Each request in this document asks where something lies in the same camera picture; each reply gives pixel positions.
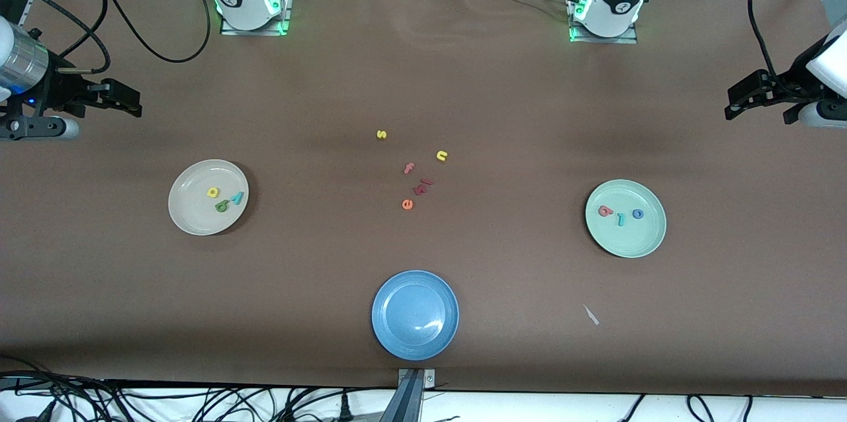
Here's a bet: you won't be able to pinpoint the blue plate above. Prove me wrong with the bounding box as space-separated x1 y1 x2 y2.
371 269 460 362

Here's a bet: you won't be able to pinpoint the brown table cover sheet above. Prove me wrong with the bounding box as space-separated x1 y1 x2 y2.
0 0 847 398

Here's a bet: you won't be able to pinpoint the light green plate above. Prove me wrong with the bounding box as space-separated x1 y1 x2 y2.
585 179 668 259

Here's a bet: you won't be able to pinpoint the beige brown plate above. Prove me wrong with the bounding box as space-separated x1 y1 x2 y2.
167 159 250 236

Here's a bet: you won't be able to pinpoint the long black right arm cable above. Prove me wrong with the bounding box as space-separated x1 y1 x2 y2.
83 0 212 65

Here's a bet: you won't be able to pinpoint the tangled black floor cables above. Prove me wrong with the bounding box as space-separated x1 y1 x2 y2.
0 356 398 422

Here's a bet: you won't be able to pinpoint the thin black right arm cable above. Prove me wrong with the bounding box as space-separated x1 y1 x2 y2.
36 0 112 74

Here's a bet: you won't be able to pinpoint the metal mounting bracket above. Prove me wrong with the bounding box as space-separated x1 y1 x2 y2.
380 368 437 422

